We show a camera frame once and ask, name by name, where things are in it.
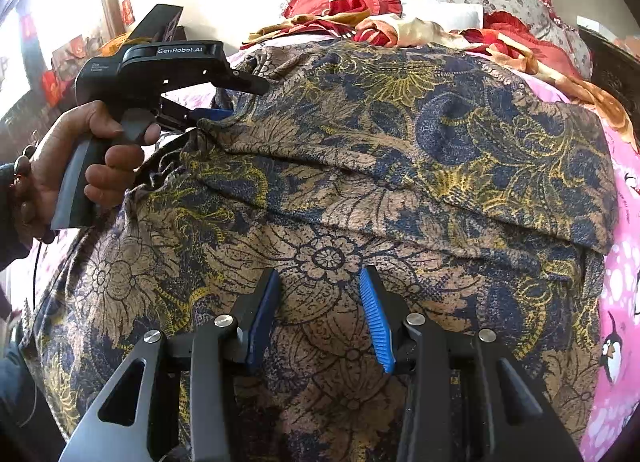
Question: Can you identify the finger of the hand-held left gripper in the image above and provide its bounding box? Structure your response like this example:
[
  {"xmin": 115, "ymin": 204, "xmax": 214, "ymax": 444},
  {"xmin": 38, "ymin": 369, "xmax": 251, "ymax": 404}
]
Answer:
[
  {"xmin": 212, "ymin": 67, "xmax": 271, "ymax": 96},
  {"xmin": 159, "ymin": 97, "xmax": 235, "ymax": 134}
]

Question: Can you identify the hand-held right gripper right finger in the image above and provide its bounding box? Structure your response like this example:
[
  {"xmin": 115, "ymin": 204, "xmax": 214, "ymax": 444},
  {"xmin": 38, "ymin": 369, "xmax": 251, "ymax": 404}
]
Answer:
[{"xmin": 358, "ymin": 264, "xmax": 583, "ymax": 462}]

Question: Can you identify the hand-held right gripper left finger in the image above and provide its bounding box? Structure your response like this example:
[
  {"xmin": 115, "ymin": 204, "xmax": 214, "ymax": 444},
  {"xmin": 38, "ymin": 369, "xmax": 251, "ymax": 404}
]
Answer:
[{"xmin": 59, "ymin": 268, "xmax": 282, "ymax": 462}]

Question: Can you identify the brown blue floral patterned garment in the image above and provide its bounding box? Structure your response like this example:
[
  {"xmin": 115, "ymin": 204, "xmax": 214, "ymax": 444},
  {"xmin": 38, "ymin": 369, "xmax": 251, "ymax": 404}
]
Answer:
[{"xmin": 20, "ymin": 39, "xmax": 621, "ymax": 462}]

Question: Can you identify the person's left hand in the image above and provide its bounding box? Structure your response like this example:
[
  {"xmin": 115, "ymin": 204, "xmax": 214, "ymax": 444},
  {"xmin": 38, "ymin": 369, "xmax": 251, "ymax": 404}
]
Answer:
[{"xmin": 14, "ymin": 101, "xmax": 162, "ymax": 244}]

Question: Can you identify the window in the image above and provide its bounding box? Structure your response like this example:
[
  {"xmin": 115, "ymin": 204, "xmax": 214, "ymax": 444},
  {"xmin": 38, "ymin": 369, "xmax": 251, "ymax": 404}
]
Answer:
[{"xmin": 0, "ymin": 0, "xmax": 107, "ymax": 118}]

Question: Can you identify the gold red satin quilt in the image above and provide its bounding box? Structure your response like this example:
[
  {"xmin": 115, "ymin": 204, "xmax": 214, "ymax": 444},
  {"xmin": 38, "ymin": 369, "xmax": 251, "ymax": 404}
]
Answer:
[{"xmin": 240, "ymin": 9, "xmax": 640, "ymax": 153}]

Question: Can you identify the white pillow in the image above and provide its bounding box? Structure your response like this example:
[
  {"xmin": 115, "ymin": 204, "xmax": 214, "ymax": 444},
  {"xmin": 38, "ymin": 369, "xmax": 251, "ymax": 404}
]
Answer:
[{"xmin": 399, "ymin": 0, "xmax": 485, "ymax": 34}]

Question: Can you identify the pink penguin printed blanket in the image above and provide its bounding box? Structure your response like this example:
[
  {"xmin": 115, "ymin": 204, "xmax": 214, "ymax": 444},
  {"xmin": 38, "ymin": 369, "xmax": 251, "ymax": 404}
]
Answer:
[{"xmin": 25, "ymin": 49, "xmax": 640, "ymax": 462}]

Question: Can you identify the dark wooden nightstand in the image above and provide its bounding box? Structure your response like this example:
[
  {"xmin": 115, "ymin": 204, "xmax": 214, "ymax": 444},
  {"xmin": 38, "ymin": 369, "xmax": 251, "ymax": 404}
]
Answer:
[{"xmin": 576, "ymin": 16, "xmax": 640, "ymax": 119}]

